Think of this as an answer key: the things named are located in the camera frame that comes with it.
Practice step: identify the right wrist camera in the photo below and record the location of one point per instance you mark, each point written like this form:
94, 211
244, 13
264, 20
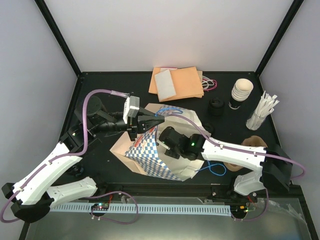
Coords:
163, 144

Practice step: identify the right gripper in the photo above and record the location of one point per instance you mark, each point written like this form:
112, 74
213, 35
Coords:
168, 153

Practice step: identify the jar of wrapped straws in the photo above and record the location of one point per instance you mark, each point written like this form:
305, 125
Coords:
263, 109

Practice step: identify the stack of black lids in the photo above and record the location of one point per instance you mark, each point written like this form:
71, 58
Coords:
216, 107

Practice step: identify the stack of paper cups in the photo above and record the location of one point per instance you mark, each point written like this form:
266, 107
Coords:
240, 92

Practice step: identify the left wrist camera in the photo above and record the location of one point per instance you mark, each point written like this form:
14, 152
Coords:
131, 107

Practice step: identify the single black cup lid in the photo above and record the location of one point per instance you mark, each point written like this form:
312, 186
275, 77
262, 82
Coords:
209, 128

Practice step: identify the white slotted cable duct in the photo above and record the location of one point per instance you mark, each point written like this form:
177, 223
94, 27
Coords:
130, 208

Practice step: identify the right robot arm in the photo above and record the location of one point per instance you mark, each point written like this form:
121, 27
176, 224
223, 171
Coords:
269, 170

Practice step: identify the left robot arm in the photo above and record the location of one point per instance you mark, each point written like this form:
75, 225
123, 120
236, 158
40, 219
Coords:
31, 198

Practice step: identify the brown cardboard cup carrier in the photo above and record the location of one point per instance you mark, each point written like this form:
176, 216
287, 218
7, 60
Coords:
253, 141

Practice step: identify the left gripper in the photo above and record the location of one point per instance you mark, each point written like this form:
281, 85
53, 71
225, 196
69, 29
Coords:
142, 123

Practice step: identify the blue checkered paper bag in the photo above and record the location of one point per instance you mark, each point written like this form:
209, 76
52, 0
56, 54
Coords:
147, 157

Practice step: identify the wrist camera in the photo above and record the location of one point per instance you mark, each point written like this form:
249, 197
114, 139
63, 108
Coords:
131, 107
163, 144

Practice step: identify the stack of orange paper bags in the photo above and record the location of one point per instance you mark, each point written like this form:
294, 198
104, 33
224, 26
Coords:
171, 83

